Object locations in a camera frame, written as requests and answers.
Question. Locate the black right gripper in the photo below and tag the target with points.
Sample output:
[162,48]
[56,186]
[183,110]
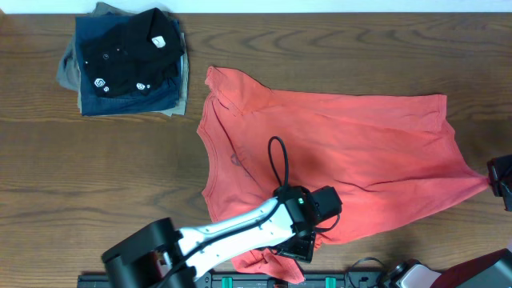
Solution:
[501,181]

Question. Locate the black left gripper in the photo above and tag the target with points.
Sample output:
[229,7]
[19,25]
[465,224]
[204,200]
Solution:
[298,248]

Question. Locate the red soccer t-shirt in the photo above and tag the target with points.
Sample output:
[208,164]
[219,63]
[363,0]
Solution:
[392,159]

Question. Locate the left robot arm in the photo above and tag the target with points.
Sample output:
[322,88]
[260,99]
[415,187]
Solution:
[158,255]

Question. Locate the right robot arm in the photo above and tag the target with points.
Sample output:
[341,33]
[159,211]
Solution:
[488,271]

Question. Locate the navy blue folded garment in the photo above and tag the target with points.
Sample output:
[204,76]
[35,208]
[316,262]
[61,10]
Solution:
[162,98]

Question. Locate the black folded shirt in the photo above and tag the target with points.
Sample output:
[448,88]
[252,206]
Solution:
[138,54]

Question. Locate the grey folded garment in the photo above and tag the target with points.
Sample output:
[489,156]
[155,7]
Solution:
[68,75]

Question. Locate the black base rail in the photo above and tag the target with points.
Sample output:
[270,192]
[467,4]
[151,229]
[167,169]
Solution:
[361,279]

